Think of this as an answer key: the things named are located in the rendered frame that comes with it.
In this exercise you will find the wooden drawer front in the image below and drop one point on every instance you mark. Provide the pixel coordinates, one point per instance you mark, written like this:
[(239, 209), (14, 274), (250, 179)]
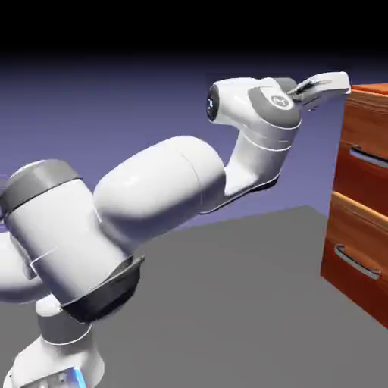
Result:
[(354, 230), (360, 124)]

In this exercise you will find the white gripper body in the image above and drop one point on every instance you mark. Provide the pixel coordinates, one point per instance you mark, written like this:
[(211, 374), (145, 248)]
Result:
[(329, 82)]

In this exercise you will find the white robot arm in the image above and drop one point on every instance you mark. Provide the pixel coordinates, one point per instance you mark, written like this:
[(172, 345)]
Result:
[(145, 188)]

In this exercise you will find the brown wooden cabinet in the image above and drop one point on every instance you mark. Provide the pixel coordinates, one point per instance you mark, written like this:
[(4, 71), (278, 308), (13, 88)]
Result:
[(360, 194)]

